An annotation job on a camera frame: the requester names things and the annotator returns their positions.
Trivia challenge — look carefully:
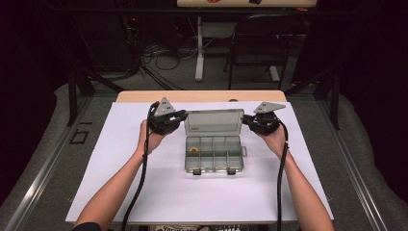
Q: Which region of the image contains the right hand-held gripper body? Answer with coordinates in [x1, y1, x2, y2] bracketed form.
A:
[249, 101, 287, 136]

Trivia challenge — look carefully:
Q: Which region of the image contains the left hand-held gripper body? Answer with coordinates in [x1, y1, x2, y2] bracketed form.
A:
[148, 97, 179, 135]

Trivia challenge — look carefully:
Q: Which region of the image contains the clear plastic compartment box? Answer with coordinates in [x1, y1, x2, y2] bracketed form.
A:
[184, 109, 248, 176]

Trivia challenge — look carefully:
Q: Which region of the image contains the person's right hand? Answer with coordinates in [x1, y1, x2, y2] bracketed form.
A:
[256, 124, 288, 160]

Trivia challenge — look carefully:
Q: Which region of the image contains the person's left hand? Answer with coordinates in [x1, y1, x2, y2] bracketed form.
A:
[136, 118, 167, 158]

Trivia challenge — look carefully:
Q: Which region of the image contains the wooden desk with white legs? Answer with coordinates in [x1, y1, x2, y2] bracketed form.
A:
[176, 0, 318, 83]

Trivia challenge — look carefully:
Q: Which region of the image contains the black metal stand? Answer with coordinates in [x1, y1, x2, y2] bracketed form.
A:
[66, 68, 124, 128]
[283, 68, 341, 131]

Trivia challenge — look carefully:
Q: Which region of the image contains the black folding chair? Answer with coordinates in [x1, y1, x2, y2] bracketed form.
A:
[223, 13, 306, 90]

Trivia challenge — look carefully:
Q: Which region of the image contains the white table cover sheet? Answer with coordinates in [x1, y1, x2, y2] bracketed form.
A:
[65, 101, 335, 224]

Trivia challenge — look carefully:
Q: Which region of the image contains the black horizontal bar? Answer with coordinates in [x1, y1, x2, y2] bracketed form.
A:
[47, 8, 354, 15]

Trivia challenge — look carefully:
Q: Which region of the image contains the black white patterned item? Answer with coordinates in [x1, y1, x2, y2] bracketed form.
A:
[155, 225, 242, 231]

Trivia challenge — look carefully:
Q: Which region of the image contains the person's dark sleeve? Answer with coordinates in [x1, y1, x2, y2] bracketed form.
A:
[71, 221, 102, 231]

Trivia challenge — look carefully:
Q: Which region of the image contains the bundle of floor cables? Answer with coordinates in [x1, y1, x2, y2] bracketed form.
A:
[121, 15, 200, 90]

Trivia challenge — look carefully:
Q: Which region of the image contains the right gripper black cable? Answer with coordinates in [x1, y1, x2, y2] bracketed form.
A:
[275, 118, 290, 231]

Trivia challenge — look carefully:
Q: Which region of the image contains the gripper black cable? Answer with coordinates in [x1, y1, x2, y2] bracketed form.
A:
[120, 101, 161, 231]
[275, 118, 290, 231]

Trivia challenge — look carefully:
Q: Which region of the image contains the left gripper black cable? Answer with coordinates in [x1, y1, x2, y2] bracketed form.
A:
[120, 101, 161, 231]

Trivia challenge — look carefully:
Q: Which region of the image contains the aluminium floor rail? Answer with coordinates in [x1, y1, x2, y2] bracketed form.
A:
[3, 95, 94, 231]
[317, 95, 389, 231]

